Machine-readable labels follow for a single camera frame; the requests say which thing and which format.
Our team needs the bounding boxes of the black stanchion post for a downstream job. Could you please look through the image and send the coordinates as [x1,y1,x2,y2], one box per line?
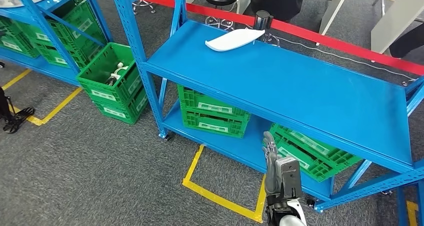
[253,9,275,32]

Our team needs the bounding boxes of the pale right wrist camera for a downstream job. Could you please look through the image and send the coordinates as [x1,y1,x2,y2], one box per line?
[275,156,303,199]

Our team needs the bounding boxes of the yellow floor tape square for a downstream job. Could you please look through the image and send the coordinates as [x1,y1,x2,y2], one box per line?
[182,144,268,224]
[1,68,83,127]
[405,200,420,226]

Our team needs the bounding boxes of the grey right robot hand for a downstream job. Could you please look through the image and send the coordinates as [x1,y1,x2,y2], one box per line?
[262,131,282,197]

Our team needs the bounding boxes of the white box with black cable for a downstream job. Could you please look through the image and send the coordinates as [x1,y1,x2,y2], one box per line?
[105,72,122,86]

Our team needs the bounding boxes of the dark robot legs with feet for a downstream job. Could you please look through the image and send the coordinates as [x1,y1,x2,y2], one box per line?
[0,86,36,134]

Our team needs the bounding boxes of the green open plastic crate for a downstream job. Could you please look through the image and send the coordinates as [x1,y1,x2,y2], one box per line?
[76,42,144,109]

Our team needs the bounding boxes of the person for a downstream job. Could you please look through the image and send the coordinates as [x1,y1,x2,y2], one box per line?
[250,0,312,23]
[389,22,424,59]

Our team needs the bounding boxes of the white plastic cover part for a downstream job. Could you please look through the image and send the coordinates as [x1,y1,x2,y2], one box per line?
[204,28,266,52]

